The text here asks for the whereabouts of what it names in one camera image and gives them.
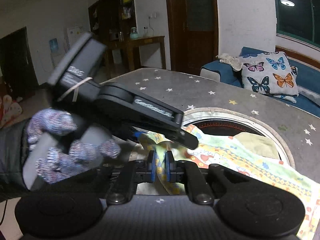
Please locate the butterfly print pillow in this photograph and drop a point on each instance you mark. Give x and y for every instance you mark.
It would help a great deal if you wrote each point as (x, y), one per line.
(270, 74)

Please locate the knitted speckled glove hand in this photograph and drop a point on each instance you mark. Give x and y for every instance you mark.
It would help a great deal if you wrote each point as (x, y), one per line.
(62, 145)

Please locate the cream crocheted cloth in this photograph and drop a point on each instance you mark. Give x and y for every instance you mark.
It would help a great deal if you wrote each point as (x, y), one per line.
(234, 62)

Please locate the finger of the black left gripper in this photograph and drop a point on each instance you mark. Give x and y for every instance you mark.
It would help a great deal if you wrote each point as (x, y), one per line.
(180, 137)

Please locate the colourful patterned child garment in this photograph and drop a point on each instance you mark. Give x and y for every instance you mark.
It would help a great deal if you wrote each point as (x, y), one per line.
(229, 152)

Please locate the dark window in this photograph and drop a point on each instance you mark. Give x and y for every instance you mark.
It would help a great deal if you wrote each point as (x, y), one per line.
(299, 19)

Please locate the water dispenser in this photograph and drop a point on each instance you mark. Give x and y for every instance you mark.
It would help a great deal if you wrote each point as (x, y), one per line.
(60, 46)

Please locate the blue sofa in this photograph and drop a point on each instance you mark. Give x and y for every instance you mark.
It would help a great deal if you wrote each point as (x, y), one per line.
(307, 80)

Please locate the round induction cooktop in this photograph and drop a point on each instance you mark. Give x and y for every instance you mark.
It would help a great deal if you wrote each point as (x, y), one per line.
(219, 121)

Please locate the dark wooden shelf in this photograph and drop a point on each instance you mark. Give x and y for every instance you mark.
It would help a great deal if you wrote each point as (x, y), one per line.
(112, 20)

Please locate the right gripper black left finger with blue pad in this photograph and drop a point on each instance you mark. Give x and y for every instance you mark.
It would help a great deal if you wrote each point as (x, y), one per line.
(117, 184)

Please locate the dark wooden door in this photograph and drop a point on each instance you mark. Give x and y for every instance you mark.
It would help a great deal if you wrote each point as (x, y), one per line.
(193, 34)

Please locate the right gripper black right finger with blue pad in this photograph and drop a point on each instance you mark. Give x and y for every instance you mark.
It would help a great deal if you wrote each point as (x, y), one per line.
(197, 182)

